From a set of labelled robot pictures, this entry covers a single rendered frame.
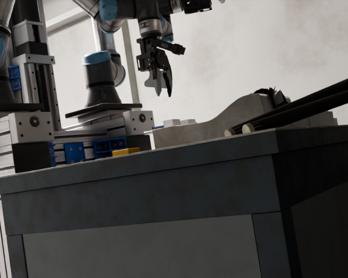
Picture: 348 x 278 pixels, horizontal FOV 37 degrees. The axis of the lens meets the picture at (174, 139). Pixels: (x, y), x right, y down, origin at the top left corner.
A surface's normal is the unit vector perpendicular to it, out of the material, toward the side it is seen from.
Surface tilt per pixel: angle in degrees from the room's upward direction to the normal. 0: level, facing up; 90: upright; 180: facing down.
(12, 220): 90
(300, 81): 90
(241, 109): 90
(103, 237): 90
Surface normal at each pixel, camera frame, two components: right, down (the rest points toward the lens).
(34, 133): 0.77, -0.15
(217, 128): -0.51, 0.04
